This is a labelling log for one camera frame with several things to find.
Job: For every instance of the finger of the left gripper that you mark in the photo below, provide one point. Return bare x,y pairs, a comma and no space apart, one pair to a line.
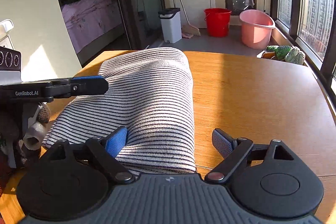
77,86

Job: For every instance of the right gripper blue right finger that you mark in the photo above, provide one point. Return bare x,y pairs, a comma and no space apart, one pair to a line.
234,152

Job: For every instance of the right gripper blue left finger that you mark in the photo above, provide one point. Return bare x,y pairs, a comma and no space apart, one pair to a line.
104,152

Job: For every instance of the striped knit sweater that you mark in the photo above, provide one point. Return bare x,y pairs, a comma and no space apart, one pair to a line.
151,94

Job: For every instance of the gloved left hand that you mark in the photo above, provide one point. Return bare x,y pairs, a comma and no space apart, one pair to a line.
34,132

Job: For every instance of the bed with pink sheet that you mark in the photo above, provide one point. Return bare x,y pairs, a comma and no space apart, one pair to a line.
87,20

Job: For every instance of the white trash bin black lid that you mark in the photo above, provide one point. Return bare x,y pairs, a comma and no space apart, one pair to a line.
171,24

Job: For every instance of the broom with pink dustpan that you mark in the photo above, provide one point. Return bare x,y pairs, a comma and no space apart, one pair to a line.
188,30

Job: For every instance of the white green knitted slipper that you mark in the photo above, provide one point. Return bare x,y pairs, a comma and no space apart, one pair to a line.
295,56

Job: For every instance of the pink plastic basin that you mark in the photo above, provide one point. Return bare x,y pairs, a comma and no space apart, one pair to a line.
256,29

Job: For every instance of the red plastic bucket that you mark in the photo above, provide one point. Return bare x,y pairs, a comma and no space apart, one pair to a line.
217,21

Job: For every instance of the white wall socket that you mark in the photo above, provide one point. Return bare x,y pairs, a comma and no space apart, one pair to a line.
5,27

